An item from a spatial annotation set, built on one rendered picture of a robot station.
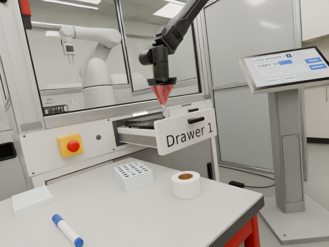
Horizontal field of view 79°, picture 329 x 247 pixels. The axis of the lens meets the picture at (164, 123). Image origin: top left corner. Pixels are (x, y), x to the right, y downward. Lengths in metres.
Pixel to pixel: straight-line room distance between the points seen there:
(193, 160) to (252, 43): 1.59
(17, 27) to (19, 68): 0.14
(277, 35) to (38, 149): 2.16
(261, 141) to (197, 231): 2.14
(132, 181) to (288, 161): 1.29
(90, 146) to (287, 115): 1.28
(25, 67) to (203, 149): 0.98
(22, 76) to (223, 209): 0.71
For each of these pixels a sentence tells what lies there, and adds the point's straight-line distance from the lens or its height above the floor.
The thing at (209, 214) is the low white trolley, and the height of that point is 0.76.
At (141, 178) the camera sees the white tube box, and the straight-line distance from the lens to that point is 0.58.
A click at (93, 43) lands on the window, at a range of 0.92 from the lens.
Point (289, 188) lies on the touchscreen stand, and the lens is 1.75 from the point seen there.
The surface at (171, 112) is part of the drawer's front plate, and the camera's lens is 1.04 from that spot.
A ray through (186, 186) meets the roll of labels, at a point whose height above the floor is 0.79.
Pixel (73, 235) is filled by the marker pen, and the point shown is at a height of 0.78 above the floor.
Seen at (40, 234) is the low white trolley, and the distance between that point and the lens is 0.52.
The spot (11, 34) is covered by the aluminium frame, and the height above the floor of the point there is 1.26.
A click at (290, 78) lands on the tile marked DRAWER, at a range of 1.51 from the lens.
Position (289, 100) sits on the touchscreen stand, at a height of 0.86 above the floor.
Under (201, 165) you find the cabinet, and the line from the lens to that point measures 1.29.
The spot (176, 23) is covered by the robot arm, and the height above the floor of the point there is 1.24.
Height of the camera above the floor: 1.00
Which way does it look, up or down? 7 degrees down
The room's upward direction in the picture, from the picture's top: 8 degrees counter-clockwise
